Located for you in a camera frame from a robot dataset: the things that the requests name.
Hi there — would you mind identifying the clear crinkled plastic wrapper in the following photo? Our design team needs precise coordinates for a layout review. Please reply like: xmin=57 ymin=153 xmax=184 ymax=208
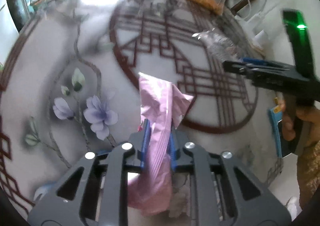
xmin=192 ymin=27 xmax=240 ymax=63

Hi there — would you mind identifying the pink plastic wrapper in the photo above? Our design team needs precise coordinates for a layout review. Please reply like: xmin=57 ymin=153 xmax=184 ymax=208
xmin=128 ymin=73 xmax=193 ymax=216

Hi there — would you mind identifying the brown patterned sleeve forearm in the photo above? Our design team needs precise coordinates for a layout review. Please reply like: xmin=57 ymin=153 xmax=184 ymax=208
xmin=297 ymin=142 xmax=320 ymax=210

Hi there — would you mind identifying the person's right hand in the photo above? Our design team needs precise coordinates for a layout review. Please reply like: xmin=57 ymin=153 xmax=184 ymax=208
xmin=277 ymin=99 xmax=320 ymax=146

